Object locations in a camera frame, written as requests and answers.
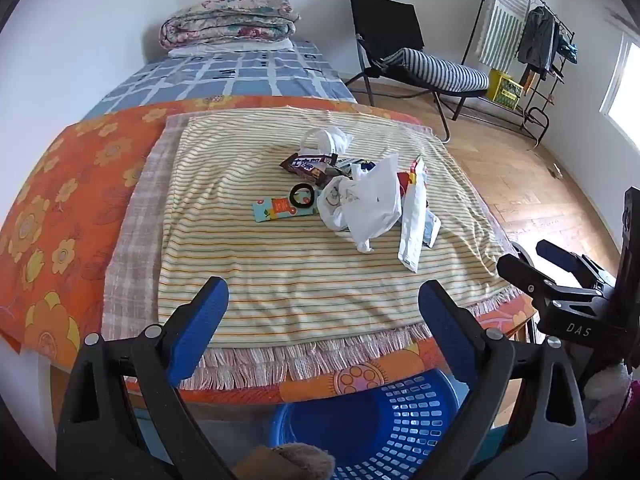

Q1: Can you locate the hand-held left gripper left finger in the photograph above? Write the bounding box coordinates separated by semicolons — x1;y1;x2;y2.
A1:
56;276;238;480

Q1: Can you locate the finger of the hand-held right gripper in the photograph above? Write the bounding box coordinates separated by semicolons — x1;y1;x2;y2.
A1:
496;254;608;311
536;240;618;292

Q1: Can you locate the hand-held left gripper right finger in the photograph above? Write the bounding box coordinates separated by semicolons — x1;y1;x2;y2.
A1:
417;280;588;480

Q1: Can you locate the small white packet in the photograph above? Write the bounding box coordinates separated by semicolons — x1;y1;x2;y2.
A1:
424;207;442;249

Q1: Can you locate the long red white carton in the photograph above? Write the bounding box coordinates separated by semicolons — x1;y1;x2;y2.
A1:
396;156;432;275

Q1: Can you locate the teal fruit print packet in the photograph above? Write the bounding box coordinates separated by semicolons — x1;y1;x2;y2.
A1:
251;191;321;223

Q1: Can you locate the blue plastic basket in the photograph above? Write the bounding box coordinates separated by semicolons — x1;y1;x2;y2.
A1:
267;369;481;480

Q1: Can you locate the white plastic bag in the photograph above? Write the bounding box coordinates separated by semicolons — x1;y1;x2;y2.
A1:
316;152;405;255

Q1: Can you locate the person's right forearm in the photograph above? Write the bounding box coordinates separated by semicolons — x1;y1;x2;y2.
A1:
582;360;640;480

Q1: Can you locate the yellow striped cloth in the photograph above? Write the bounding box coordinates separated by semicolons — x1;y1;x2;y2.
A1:
157;107;516;351

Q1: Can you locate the black clothes rack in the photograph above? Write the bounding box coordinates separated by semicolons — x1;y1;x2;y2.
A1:
462;0;576;146

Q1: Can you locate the brown fuzzy slipper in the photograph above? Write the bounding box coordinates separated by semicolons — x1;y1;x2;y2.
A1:
235;442;336;480

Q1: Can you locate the yellow crate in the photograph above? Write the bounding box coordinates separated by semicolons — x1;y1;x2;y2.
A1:
487;69;525;109

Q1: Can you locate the window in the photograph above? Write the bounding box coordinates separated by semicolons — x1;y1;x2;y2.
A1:
599;35;640;148

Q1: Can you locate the blue green snack packet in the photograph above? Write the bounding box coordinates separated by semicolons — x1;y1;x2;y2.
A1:
336;157;377;176

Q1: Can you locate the orange floral blanket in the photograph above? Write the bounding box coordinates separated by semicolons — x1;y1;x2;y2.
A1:
0;95;538;411

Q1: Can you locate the brown snack wrapper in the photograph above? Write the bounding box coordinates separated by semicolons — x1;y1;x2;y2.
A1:
279;152;343;186

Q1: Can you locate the teal garment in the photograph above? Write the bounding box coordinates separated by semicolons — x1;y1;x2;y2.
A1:
557;35;579;64

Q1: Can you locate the dark jacket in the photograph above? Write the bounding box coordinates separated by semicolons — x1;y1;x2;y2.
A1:
516;6;561;78

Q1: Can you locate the striped chair cushion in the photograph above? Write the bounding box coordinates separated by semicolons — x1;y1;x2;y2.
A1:
382;47;490;93

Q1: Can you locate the blue plaid bed sheet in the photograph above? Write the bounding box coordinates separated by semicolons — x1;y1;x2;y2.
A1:
82;40;357;121

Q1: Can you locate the green striped towel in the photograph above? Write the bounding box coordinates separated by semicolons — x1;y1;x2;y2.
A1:
475;0;533;73

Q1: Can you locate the white pillow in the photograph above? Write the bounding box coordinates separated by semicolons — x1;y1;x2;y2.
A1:
167;37;296;59

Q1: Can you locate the black folding chair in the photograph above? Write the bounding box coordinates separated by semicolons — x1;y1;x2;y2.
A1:
346;0;493;143

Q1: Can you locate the folded floral quilt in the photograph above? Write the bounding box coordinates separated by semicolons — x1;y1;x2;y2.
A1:
159;0;297;52

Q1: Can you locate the black ring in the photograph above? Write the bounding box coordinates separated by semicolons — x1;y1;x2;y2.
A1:
289;183;317;210

